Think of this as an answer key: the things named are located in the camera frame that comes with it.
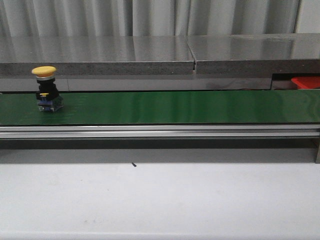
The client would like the grey stone counter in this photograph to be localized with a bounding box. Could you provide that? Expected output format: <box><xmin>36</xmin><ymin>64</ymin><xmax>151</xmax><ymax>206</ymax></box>
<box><xmin>0</xmin><ymin>33</ymin><xmax>320</xmax><ymax>93</ymax></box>

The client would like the yellow push button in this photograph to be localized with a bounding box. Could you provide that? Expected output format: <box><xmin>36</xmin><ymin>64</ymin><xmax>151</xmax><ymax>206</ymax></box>
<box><xmin>31</xmin><ymin>66</ymin><xmax>64</xmax><ymax>113</ymax></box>

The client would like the green conveyor belt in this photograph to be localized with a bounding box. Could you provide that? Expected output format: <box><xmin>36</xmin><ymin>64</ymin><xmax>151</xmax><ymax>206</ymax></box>
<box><xmin>0</xmin><ymin>89</ymin><xmax>320</xmax><ymax>126</ymax></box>

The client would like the aluminium conveyor frame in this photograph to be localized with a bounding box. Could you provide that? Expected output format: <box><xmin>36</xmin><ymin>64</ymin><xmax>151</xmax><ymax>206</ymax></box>
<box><xmin>0</xmin><ymin>123</ymin><xmax>320</xmax><ymax>163</ymax></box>

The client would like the red plastic bin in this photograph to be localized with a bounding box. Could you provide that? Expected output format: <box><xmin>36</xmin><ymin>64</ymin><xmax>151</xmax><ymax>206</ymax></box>
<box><xmin>291</xmin><ymin>76</ymin><xmax>320</xmax><ymax>90</ymax></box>

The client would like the white pleated curtain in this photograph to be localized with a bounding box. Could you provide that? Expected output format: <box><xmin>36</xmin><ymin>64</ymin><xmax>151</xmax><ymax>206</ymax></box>
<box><xmin>0</xmin><ymin>0</ymin><xmax>301</xmax><ymax>37</ymax></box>

